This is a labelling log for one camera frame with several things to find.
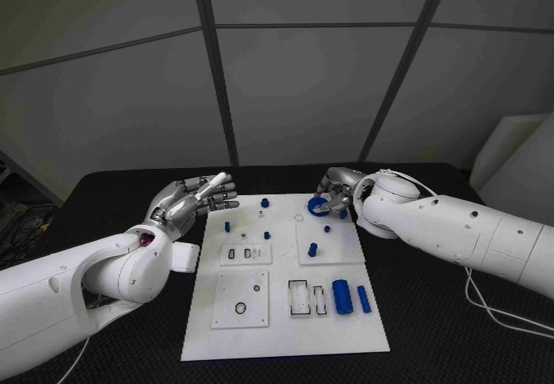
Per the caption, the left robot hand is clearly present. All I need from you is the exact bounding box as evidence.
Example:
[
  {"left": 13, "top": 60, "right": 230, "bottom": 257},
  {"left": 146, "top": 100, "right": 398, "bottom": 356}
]
[{"left": 143, "top": 171, "right": 241, "bottom": 242}]

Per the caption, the blue gear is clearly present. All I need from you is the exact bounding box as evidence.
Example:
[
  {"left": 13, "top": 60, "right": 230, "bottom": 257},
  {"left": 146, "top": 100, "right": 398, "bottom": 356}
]
[{"left": 306, "top": 196, "right": 332, "bottom": 217}]

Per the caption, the white task board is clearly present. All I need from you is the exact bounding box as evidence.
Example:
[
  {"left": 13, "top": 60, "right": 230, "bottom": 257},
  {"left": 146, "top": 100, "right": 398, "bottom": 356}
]
[{"left": 180, "top": 193, "right": 391, "bottom": 362}]

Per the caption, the thick blue cylinder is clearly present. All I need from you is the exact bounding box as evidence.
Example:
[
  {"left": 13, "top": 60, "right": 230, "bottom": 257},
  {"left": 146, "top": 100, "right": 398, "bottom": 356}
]
[{"left": 332, "top": 279, "right": 355, "bottom": 315}]

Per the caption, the thin blue cylinder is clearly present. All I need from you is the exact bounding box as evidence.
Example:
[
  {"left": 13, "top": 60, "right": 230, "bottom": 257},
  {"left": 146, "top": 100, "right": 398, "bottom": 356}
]
[{"left": 356, "top": 285, "right": 372, "bottom": 314}]

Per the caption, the white leaning panel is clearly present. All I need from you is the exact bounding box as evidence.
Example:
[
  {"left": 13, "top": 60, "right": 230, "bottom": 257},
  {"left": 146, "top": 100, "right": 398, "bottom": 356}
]
[
  {"left": 478, "top": 112, "right": 554, "bottom": 218},
  {"left": 469, "top": 112, "right": 553, "bottom": 193}
]

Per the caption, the white cable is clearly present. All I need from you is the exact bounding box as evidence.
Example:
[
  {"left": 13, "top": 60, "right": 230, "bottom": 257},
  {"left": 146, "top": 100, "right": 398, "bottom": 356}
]
[
  {"left": 465, "top": 266, "right": 554, "bottom": 328},
  {"left": 466, "top": 275, "right": 554, "bottom": 341},
  {"left": 377, "top": 168, "right": 437, "bottom": 198},
  {"left": 55, "top": 335, "right": 92, "bottom": 384}
]

